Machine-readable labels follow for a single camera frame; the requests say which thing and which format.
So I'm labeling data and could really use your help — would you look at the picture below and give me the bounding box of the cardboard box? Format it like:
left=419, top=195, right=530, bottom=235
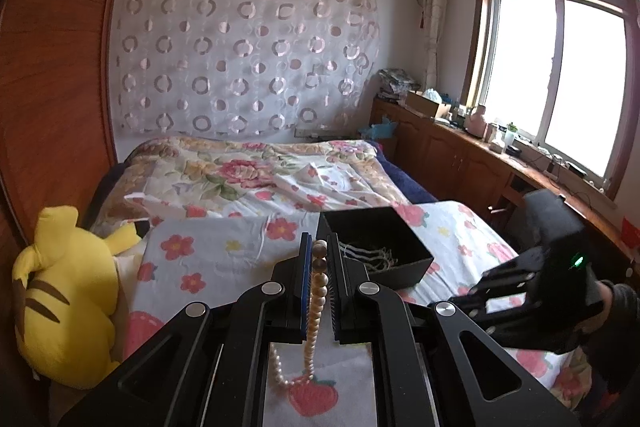
left=404, top=90, right=454, bottom=120

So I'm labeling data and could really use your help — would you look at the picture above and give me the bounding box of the blue bag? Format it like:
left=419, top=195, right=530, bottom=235
left=369, top=116, right=399, bottom=140

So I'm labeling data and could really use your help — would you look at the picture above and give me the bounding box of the pearl bead necklace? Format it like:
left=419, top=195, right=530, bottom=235
left=270, top=241, right=330, bottom=389

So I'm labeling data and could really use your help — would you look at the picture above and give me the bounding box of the wooden window cabinet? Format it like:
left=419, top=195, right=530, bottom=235
left=370, top=98, right=640, bottom=263

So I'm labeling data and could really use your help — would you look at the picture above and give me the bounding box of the yellow plush toy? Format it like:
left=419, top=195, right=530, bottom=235
left=12, top=205, right=143, bottom=390

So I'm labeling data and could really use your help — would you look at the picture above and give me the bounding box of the pale chain jewelry bundle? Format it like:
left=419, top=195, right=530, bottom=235
left=339, top=241, right=399, bottom=277

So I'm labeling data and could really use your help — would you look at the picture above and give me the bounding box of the wooden wardrobe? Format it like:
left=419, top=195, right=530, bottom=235
left=0, top=0, right=147, bottom=288

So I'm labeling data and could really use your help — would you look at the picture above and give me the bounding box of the pink bottle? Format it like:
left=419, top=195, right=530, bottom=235
left=466, top=105, right=489, bottom=138

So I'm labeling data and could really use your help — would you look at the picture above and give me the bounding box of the floral quilt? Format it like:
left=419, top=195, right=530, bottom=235
left=91, top=136, right=418, bottom=235

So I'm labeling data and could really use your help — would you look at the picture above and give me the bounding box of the beige curtain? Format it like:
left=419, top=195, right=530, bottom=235
left=419, top=0, right=452, bottom=92

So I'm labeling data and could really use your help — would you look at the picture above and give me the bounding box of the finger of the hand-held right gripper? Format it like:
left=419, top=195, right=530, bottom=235
left=457, top=294, right=551, bottom=350
left=470, top=247, right=547, bottom=304

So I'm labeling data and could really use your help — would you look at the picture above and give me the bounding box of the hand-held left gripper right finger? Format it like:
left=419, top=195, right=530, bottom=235
left=327, top=232, right=582, bottom=427

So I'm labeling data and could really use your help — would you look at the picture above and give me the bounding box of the person's right forearm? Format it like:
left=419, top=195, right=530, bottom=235
left=582, top=279, right=640, bottom=413

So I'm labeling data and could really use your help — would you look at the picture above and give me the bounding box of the flower print bedsheet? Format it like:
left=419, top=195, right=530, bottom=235
left=119, top=201, right=593, bottom=427

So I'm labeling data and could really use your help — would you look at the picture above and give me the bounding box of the red sticker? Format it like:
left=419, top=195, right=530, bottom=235
left=621, top=216, right=640, bottom=251

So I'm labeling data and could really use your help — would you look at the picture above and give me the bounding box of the wooden framed window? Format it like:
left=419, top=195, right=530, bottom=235
left=462, top=0, right=638, bottom=210

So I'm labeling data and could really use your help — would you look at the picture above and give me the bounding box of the dark blue blanket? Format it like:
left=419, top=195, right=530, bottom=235
left=374, top=151, right=440, bottom=205

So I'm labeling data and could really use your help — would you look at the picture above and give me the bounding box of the black box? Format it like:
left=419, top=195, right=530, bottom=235
left=318, top=206, right=435, bottom=291

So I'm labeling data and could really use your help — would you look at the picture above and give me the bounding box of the pile of printed cloths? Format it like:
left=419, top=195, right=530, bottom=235
left=377, top=67, right=422, bottom=102

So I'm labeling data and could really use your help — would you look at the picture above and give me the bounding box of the circle patterned wall cloth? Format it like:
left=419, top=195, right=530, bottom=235
left=111, top=0, right=382, bottom=138

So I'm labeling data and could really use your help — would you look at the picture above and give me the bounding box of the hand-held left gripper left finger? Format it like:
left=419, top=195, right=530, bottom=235
left=60, top=233, right=314, bottom=427

